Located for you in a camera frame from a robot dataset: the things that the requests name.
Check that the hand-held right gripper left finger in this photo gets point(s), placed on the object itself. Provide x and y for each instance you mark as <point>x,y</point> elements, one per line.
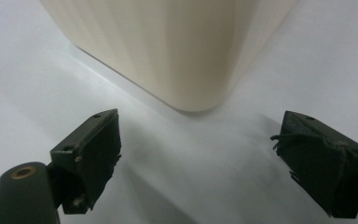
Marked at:
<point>90,161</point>

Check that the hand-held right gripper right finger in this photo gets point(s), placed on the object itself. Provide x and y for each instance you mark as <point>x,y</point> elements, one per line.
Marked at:
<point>320,165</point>

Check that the cream ribbed plastic bin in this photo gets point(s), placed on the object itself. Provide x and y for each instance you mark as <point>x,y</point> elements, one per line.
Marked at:
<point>174,49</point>

